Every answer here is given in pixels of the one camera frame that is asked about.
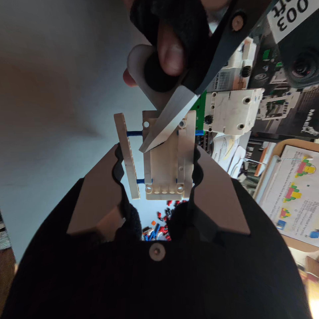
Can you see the paper sheet with brick pictures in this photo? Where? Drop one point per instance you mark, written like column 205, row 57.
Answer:
column 286, row 187

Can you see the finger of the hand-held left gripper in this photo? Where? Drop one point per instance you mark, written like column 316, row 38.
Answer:
column 172, row 114

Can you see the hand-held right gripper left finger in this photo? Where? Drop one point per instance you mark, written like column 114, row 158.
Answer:
column 99, row 194

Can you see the white and green lego truck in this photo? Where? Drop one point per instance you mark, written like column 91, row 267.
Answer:
column 231, row 112

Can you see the long white lego beam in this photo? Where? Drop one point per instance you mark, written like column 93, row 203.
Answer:
column 128, row 162

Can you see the pile of small lego pieces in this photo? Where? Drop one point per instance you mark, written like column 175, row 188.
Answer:
column 159, row 229

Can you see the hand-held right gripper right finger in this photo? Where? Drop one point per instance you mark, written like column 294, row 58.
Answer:
column 216, row 196

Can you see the instruction sheet on clipboard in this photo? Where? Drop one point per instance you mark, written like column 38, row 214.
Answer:
column 276, row 147

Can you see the white lego panel assembly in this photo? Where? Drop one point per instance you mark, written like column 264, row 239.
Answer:
column 164, row 169

